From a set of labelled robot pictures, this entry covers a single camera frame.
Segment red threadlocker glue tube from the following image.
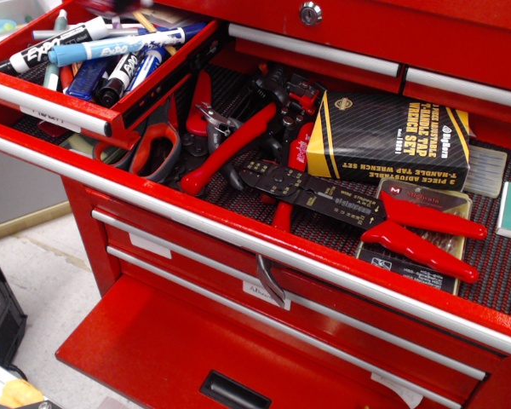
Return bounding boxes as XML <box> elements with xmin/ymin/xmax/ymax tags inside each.
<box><xmin>81</xmin><ymin>0</ymin><xmax>153</xmax><ymax>13</ymax></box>

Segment black ribbed drawer liner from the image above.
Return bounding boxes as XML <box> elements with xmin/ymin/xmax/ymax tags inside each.
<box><xmin>13</xmin><ymin>65</ymin><xmax>511</xmax><ymax>315</ymax></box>

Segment large red open drawer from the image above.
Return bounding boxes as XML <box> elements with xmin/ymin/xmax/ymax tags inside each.
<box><xmin>0</xmin><ymin>63</ymin><xmax>511</xmax><ymax>361</ymax></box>

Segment red lower open drawer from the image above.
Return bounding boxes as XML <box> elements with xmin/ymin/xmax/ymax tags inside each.
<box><xmin>56</xmin><ymin>276</ymin><xmax>403</xmax><ymax>408</ymax></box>

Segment small red upper drawer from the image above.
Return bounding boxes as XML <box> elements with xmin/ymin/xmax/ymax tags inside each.
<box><xmin>0</xmin><ymin>1</ymin><xmax>225</xmax><ymax>149</ymax></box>

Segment red metal tool chest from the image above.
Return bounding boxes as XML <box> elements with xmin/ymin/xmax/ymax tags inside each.
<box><xmin>0</xmin><ymin>1</ymin><xmax>511</xmax><ymax>408</ymax></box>

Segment red grey scissors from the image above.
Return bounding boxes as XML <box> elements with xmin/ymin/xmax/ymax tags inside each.
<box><xmin>112</xmin><ymin>95</ymin><xmax>181</xmax><ymax>182</ymax></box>

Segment black red crimping tool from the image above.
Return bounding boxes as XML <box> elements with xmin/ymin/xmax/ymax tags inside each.
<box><xmin>253</xmin><ymin>61</ymin><xmax>327</xmax><ymax>120</ymax></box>

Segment black yellow tap wrench box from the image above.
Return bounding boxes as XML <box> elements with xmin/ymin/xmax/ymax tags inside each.
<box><xmin>306</xmin><ymin>91</ymin><xmax>470</xmax><ymax>191</ymax></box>

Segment blue marker with white label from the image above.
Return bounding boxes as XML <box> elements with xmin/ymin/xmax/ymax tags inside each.
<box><xmin>126</xmin><ymin>47</ymin><xmax>165</xmax><ymax>93</ymax></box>

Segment black Expo marker upright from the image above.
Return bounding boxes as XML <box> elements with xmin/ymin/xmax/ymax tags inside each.
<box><xmin>98</xmin><ymin>51</ymin><xmax>142</xmax><ymax>107</ymax></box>

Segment dark blue Expo marker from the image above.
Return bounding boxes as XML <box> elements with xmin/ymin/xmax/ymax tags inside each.
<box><xmin>157</xmin><ymin>22</ymin><xmax>206</xmax><ymax>40</ymax></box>

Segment silver chest key lock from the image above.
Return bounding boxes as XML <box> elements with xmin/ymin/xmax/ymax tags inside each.
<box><xmin>299</xmin><ymin>1</ymin><xmax>323</xmax><ymax>26</ymax></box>

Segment drill bit set case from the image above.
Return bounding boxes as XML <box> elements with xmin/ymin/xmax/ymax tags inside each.
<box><xmin>355</xmin><ymin>177</ymin><xmax>474</xmax><ymax>297</ymax></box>

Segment wooden stick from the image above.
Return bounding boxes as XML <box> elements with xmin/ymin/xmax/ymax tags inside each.
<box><xmin>132</xmin><ymin>10</ymin><xmax>176</xmax><ymax>55</ymax></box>

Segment blue plastic case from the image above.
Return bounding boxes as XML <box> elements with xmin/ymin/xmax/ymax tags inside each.
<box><xmin>66</xmin><ymin>58</ymin><xmax>110</xmax><ymax>101</ymax></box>

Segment red marker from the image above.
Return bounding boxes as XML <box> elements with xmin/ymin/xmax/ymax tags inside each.
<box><xmin>60</xmin><ymin>66</ymin><xmax>74</xmax><ymax>93</ymax></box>

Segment clear plastic bit case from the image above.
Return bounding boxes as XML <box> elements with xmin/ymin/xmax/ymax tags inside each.
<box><xmin>463</xmin><ymin>146</ymin><xmax>508</xmax><ymax>199</ymax></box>

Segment teal capped marker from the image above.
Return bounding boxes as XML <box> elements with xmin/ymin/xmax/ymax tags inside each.
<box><xmin>43</xmin><ymin>9</ymin><xmax>67</xmax><ymax>91</ymax></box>

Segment light blue Expo marker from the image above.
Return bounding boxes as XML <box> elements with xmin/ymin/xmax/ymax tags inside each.
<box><xmin>48</xmin><ymin>28</ymin><xmax>187</xmax><ymax>67</ymax></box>

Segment silver grey pen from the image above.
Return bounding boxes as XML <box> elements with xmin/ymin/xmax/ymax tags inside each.
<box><xmin>32</xmin><ymin>26</ymin><xmax>140</xmax><ymax>41</ymax></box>

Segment red handled flush cutters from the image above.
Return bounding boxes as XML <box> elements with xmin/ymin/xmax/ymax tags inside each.
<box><xmin>186</xmin><ymin>71</ymin><xmax>242</xmax><ymax>153</ymax></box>

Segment red handled pliers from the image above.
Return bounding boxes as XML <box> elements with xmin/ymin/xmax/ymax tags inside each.
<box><xmin>180</xmin><ymin>66</ymin><xmax>285</xmax><ymax>196</ymax></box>

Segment black wire stripper red handles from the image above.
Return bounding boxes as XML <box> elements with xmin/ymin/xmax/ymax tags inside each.
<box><xmin>239</xmin><ymin>160</ymin><xmax>487</xmax><ymax>283</ymax></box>

